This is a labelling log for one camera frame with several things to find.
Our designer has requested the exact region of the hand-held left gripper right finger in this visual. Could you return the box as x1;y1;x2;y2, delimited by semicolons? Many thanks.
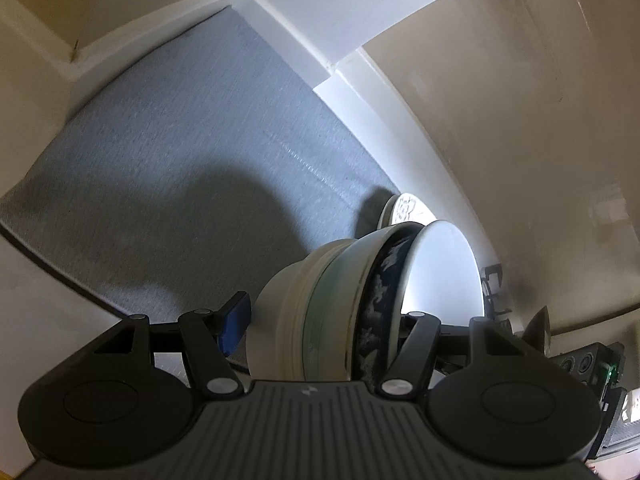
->
377;311;551;397

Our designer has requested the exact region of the white bowl blue pattern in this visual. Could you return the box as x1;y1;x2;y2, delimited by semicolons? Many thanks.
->
350;220;485;387

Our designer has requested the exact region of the grey fabric mat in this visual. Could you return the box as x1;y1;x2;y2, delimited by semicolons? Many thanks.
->
0;5;403;368

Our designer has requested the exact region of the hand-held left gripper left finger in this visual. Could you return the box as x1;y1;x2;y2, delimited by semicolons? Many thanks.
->
75;291;251;397

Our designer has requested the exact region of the black pot support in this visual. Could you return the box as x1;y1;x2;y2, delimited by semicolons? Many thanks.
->
480;264;551;345

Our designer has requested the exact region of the small white floral plate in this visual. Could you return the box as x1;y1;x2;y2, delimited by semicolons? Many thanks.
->
377;192;437;233

